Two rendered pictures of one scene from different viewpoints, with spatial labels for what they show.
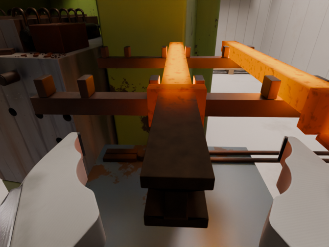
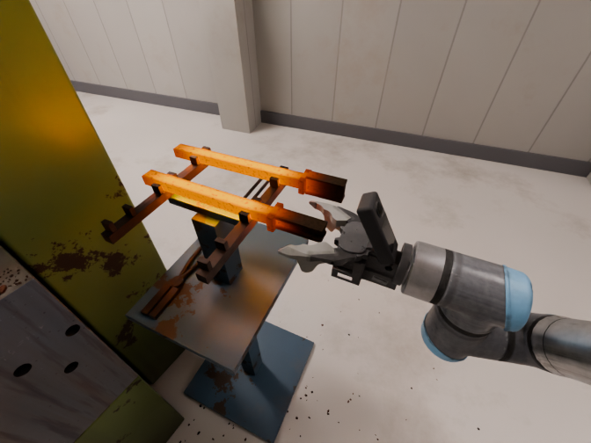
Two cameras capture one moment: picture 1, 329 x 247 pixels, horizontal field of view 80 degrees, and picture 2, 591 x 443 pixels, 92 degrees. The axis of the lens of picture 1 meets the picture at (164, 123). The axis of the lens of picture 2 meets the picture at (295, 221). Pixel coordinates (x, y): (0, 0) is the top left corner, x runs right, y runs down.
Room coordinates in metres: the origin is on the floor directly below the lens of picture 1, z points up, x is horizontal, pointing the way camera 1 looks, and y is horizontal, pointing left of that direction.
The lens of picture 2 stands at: (-0.03, 0.34, 1.30)
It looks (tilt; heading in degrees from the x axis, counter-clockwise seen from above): 44 degrees down; 291
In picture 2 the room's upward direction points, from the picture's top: straight up
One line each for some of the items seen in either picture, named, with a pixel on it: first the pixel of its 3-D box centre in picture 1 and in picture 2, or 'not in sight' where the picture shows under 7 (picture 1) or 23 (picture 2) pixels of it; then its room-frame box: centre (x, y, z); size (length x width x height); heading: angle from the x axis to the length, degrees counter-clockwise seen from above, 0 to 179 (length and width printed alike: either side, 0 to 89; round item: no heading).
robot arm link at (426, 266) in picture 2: not in sight; (419, 268); (-0.11, 0.00, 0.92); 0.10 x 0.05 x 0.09; 87
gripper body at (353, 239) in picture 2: not in sight; (368, 256); (-0.03, 0.00, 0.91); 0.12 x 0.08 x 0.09; 177
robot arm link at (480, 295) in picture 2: not in sight; (477, 289); (-0.20, 0.01, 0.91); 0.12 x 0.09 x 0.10; 177
